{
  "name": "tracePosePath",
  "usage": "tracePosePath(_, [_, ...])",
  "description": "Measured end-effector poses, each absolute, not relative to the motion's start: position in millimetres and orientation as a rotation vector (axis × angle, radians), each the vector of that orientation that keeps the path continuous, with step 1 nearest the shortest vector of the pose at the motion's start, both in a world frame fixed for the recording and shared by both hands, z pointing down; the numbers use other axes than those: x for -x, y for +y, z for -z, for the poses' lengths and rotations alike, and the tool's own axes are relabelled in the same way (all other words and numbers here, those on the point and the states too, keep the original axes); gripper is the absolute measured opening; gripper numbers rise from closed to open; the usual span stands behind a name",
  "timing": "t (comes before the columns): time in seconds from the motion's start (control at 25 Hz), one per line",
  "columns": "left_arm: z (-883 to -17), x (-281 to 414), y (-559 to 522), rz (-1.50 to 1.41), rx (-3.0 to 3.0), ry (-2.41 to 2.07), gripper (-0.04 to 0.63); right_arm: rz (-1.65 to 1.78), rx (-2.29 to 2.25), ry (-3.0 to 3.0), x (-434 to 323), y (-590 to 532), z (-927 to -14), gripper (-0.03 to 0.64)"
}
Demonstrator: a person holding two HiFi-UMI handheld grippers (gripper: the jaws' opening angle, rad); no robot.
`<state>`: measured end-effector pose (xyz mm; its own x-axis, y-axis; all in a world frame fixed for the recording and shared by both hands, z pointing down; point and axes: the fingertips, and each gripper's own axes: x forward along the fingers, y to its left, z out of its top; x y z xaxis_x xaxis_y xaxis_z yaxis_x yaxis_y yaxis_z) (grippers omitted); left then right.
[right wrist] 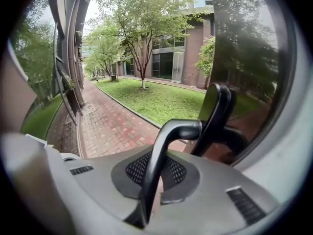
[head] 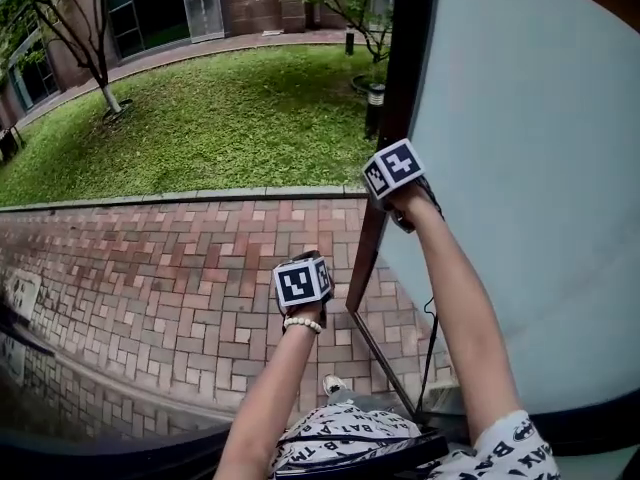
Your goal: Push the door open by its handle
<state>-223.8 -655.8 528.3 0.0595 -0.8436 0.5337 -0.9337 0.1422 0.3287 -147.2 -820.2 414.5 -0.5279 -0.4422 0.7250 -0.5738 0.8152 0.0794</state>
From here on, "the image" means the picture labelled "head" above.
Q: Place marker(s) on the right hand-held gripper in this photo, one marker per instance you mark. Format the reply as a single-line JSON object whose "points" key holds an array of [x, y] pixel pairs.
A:
{"points": [[395, 165]]}

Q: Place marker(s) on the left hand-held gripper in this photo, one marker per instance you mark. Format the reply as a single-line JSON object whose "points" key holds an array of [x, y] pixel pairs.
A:
{"points": [[300, 283]]}

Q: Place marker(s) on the black window frame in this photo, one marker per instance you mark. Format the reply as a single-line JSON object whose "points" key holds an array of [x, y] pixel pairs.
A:
{"points": [[525, 168]]}

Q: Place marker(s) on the person's right forearm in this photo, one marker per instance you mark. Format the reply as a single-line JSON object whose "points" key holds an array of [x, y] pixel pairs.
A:
{"points": [[465, 318]]}

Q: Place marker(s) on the person's left forearm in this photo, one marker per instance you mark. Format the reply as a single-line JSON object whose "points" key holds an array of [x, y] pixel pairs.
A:
{"points": [[270, 393]]}

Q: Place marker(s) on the black bollard lamp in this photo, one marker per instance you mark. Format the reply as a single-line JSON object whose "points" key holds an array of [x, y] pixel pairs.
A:
{"points": [[374, 110], [349, 42]]}

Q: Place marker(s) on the white sneaker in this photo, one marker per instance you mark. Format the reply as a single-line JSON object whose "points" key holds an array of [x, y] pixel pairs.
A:
{"points": [[334, 384]]}

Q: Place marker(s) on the grey trousers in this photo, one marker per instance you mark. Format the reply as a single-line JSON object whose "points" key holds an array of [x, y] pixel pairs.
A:
{"points": [[350, 398]]}

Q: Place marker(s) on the grey stone curb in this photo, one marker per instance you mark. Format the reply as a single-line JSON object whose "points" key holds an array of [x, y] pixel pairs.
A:
{"points": [[200, 195]]}

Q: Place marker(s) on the green grass lawn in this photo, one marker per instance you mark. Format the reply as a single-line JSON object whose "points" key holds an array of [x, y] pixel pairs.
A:
{"points": [[225, 128]]}

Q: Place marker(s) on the brick building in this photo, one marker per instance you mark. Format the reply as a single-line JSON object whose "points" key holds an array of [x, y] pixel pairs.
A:
{"points": [[250, 3]]}

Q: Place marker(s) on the white printed shirt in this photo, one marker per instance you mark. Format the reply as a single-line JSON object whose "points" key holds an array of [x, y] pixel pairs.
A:
{"points": [[505, 448]]}

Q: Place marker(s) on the large thin-trunk tree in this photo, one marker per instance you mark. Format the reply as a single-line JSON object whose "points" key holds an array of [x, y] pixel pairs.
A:
{"points": [[97, 68]]}

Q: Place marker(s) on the dark wooden bench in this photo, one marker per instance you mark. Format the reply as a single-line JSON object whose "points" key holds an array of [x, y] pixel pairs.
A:
{"points": [[9, 143]]}

